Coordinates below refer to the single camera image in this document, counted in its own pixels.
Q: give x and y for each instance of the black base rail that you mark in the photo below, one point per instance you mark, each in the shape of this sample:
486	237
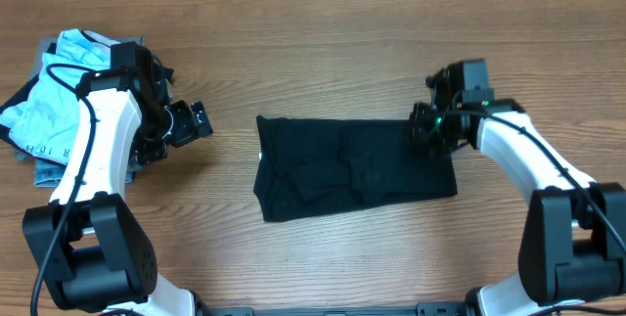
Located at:
332	311

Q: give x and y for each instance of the folded blue jeans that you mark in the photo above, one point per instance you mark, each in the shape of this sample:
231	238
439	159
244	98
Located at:
47	174

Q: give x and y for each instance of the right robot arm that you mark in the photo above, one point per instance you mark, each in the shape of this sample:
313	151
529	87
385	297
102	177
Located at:
572	251

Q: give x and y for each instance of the light blue folded t-shirt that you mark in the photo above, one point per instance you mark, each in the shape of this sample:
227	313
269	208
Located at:
48	119

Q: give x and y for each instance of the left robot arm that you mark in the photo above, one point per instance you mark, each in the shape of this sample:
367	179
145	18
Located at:
92	254

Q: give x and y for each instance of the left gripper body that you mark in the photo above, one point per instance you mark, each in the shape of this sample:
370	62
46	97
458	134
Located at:
175	127

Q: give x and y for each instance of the black t-shirt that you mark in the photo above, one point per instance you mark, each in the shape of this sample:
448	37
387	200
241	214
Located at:
315	167

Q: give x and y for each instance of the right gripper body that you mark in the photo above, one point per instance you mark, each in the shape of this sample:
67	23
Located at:
423	127

